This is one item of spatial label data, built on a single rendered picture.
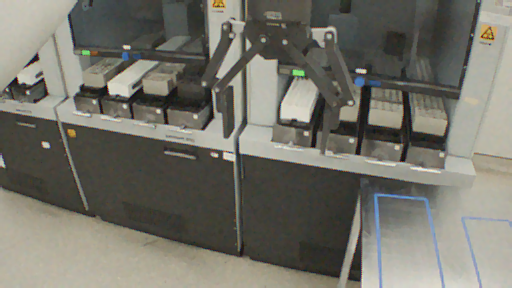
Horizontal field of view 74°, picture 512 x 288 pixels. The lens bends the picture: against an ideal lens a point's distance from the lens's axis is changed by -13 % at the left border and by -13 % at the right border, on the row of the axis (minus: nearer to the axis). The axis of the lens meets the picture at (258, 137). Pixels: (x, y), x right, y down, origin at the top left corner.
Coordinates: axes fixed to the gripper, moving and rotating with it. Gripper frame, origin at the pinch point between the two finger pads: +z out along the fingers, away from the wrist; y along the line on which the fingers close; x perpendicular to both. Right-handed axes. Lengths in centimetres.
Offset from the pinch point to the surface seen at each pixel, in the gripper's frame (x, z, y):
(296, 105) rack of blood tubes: 72, 34, -10
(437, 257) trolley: 18, 38, 34
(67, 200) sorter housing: 66, 105, -129
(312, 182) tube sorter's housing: 66, 61, -1
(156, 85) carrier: 74, 34, -65
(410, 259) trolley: 16, 38, 28
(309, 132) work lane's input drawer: 66, 40, -4
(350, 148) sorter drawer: 66, 44, 10
